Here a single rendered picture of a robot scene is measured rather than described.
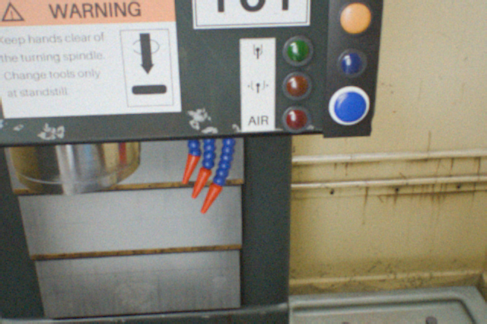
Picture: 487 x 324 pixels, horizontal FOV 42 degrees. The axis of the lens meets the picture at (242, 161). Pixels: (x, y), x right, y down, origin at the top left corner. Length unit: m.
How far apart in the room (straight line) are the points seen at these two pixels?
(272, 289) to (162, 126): 1.00
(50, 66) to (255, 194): 0.88
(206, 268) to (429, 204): 0.77
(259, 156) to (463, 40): 0.68
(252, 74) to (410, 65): 1.19
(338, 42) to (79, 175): 0.35
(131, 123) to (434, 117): 1.32
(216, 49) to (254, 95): 0.05
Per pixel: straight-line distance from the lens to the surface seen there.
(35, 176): 0.77
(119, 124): 0.58
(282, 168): 1.36
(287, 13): 0.55
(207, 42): 0.55
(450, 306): 2.10
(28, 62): 0.57
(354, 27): 0.55
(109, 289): 1.49
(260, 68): 0.56
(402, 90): 1.74
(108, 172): 0.76
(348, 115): 0.58
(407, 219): 1.94
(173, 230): 1.38
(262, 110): 0.57
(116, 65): 0.56
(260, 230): 1.43
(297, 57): 0.55
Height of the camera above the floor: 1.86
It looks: 26 degrees down
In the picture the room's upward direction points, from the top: 1 degrees counter-clockwise
